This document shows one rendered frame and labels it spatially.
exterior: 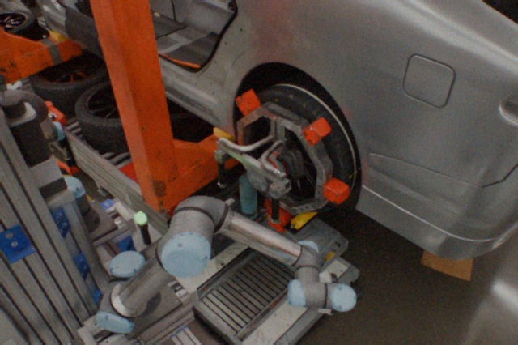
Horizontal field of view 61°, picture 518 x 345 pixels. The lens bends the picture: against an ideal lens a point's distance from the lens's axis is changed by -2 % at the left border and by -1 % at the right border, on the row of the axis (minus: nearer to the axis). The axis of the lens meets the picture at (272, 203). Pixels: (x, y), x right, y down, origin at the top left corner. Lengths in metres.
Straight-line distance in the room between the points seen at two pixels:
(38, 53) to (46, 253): 2.57
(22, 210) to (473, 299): 2.37
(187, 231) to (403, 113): 0.92
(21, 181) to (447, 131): 1.33
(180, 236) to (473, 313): 2.04
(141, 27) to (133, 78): 0.20
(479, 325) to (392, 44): 1.74
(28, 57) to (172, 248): 2.96
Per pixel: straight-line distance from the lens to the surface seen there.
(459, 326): 2.75
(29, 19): 5.05
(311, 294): 1.30
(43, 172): 1.47
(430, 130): 1.66
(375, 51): 1.66
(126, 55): 1.88
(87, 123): 3.24
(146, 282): 1.29
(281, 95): 2.02
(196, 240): 1.12
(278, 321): 2.46
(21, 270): 1.55
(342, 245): 2.68
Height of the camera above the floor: 2.20
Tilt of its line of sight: 45 degrees down
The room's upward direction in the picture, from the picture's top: 1 degrees clockwise
